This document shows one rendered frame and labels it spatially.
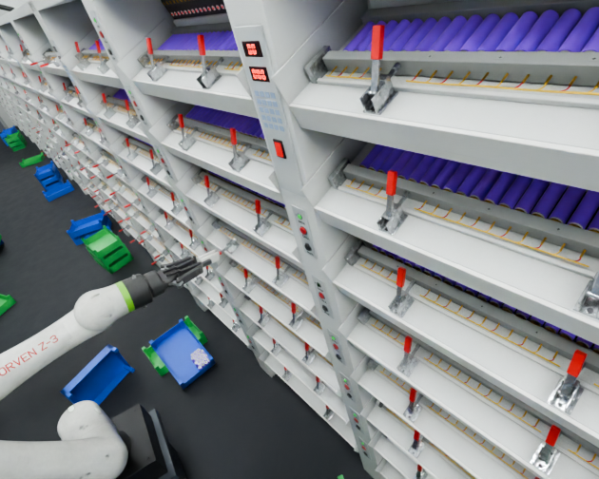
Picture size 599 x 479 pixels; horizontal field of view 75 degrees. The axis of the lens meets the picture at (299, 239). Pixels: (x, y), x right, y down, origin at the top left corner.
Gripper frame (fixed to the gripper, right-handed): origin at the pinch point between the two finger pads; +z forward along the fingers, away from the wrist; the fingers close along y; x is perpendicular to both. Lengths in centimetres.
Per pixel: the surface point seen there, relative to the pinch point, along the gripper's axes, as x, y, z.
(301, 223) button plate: 30, 49, 1
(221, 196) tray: 19.7, 2.0, 7.7
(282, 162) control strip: 43, 49, -2
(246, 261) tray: -1.1, 9.4, 8.3
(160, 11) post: 69, -16, 10
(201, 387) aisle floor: -94, -40, -4
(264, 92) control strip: 55, 50, -4
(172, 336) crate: -83, -72, -2
